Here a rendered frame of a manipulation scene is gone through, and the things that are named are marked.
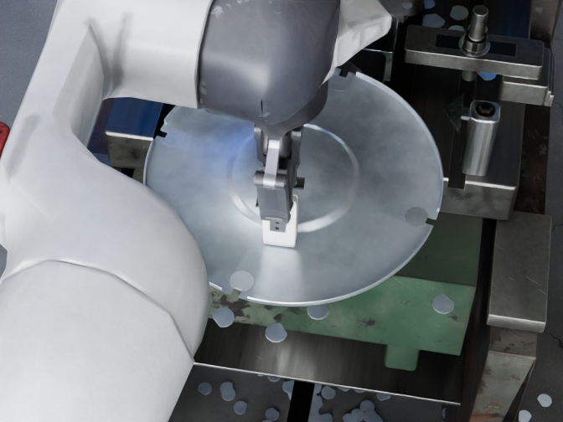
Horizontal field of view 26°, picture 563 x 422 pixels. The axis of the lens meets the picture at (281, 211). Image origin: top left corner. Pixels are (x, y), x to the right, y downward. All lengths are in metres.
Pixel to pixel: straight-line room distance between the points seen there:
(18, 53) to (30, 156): 1.73
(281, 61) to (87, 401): 0.29
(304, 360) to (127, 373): 1.04
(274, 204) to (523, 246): 0.39
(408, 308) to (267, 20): 0.62
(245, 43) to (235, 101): 0.04
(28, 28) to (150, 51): 1.68
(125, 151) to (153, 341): 0.77
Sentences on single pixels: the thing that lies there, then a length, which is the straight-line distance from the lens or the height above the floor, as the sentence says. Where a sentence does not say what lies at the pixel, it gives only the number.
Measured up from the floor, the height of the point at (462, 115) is 0.79.
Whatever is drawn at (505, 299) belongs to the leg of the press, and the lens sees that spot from 1.30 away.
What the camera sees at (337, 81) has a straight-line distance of 1.26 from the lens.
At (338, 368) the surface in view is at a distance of 1.61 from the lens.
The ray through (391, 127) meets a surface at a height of 0.79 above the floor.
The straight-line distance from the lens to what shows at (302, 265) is 1.13.
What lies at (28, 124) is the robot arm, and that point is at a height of 1.18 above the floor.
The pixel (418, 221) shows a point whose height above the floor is 0.78.
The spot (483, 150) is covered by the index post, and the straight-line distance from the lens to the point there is 1.27.
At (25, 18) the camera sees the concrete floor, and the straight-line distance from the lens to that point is 2.49.
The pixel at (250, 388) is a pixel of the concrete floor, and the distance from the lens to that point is 1.95.
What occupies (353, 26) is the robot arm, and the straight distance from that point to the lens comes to 0.93.
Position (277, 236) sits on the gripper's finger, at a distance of 1.13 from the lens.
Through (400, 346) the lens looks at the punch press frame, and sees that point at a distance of 1.41.
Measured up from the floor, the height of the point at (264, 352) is 0.31.
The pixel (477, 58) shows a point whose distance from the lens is 1.35.
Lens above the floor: 1.72
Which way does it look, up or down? 54 degrees down
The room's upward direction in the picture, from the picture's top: straight up
